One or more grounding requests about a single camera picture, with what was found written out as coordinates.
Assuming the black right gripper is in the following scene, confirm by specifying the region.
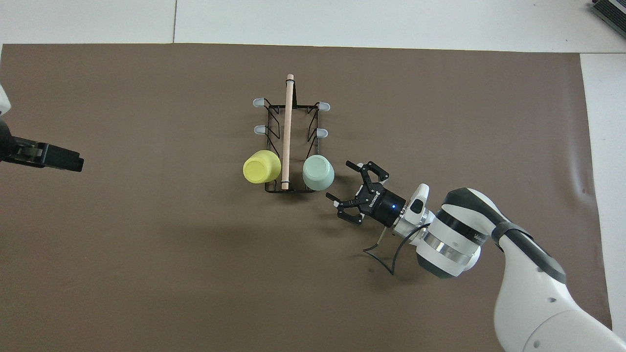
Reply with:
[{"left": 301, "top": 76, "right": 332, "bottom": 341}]
[{"left": 325, "top": 160, "right": 407, "bottom": 228}]

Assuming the pale green plastic cup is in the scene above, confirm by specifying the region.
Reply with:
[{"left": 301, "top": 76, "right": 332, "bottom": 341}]
[{"left": 302, "top": 154, "right": 335, "bottom": 191}]

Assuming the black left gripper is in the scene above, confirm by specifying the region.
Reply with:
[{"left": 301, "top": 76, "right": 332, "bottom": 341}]
[{"left": 0, "top": 119, "right": 85, "bottom": 173}]

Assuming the black wire cup rack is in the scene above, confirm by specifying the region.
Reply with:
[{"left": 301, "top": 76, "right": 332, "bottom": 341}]
[{"left": 252, "top": 73, "right": 331, "bottom": 194}]

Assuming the brown table mat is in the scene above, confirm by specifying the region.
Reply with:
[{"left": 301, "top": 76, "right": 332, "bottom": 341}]
[{"left": 0, "top": 43, "right": 613, "bottom": 352}]

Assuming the yellow plastic cup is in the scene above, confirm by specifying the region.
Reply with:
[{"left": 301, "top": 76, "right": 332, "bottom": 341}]
[{"left": 243, "top": 150, "right": 282, "bottom": 184}]

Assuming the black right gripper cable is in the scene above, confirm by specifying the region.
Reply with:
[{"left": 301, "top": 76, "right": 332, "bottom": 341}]
[{"left": 363, "top": 222, "right": 431, "bottom": 275}]

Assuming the dark ribbed box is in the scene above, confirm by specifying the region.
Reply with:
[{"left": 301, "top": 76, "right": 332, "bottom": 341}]
[{"left": 590, "top": 0, "right": 626, "bottom": 25}]

